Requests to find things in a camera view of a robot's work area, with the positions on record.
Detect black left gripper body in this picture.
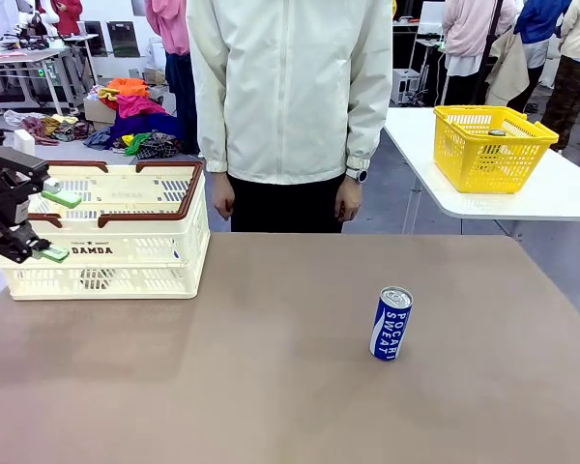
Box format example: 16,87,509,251
0,166,31,234

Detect blue Pocari Sweat can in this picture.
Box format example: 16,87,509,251
369,285,415,363

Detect person's right forearm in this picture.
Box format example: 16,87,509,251
191,86,231,174

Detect person's left forearm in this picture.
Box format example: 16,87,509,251
345,81,394,171

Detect cream Damda shopping basket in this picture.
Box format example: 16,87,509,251
0,160,212,302

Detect yellow plastic basket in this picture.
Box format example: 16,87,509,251
432,104,561,194

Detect person's right hand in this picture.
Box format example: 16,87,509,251
210,169,237,222

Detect person's left hand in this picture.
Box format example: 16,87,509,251
333,179,363,223

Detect mixed pile of clothes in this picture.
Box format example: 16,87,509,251
3,109,94,146

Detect cardboard box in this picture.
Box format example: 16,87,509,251
82,94,120,126

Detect grey background work table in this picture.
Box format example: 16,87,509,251
0,46,101,113

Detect green cloth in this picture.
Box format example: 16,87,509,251
123,132,152,157

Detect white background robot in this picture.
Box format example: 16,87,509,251
0,0,68,52

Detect purple cloth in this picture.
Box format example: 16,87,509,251
106,113,185,146

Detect orange cloth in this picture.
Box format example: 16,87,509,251
98,76,151,110

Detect magenta cloth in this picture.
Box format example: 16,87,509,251
115,94,168,120

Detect dark checked cloth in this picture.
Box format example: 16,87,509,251
137,132,181,160

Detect bystander in red top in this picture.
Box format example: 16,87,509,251
50,0,84,38

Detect bystander in pink jacket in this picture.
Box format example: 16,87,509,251
144,0,199,156

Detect person's black trousers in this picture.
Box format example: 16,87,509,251
227,174,347,234

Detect person's cream zip jacket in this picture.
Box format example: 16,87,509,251
186,0,395,186

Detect white computer case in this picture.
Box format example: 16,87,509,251
391,68,421,105

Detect bystander in pink sweater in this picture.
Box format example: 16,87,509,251
441,0,519,107

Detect beige hanging coat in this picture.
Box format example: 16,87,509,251
485,28,531,107

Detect white side table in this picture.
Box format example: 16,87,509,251
384,106,580,222

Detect bystander in blue top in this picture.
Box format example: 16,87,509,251
511,0,574,113

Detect bystander in camouflage trousers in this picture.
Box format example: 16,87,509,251
540,0,580,152

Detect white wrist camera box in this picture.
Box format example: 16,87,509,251
13,129,37,156

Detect brown basket handle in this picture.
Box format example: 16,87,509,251
98,160,204,229
28,160,110,228

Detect grey wall hatch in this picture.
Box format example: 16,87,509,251
106,21,141,58
84,20,108,58

